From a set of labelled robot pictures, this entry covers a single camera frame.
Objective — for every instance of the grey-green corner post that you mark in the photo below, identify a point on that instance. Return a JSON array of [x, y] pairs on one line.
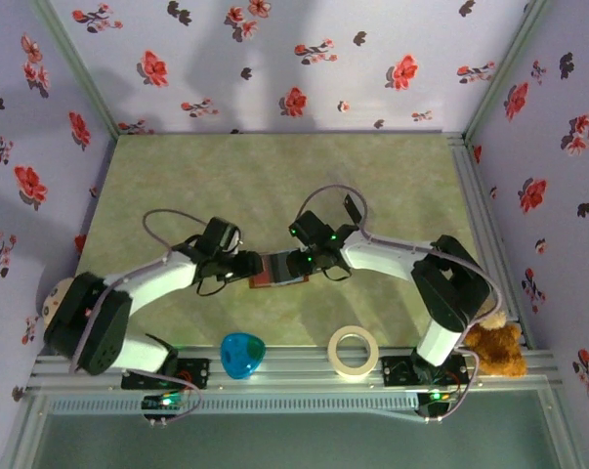
[[74, 63], [509, 63]]

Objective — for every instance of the cream masking tape roll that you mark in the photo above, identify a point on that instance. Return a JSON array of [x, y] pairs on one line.
[[352, 371]]

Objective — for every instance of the brown teddy bear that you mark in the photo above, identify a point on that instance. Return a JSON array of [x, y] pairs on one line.
[[499, 352]]

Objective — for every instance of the dark grey credit card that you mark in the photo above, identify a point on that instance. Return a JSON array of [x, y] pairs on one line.
[[278, 268]]

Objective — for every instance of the brown leather card holder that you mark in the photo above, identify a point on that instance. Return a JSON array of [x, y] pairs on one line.
[[269, 284]]

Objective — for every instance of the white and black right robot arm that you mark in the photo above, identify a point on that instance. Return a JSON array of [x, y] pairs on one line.
[[382, 254]]

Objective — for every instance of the small circuit board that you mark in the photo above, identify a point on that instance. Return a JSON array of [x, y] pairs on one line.
[[159, 403], [435, 398]]

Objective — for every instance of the blue translucent plastic case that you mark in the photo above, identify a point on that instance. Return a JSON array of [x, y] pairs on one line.
[[242, 356]]

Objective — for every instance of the aluminium frame rail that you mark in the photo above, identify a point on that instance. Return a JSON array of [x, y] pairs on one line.
[[475, 205], [299, 380]]

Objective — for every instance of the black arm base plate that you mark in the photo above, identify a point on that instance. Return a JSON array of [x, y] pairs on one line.
[[196, 371], [396, 373]]

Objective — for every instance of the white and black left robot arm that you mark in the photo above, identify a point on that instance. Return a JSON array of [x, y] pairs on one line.
[[152, 278]]

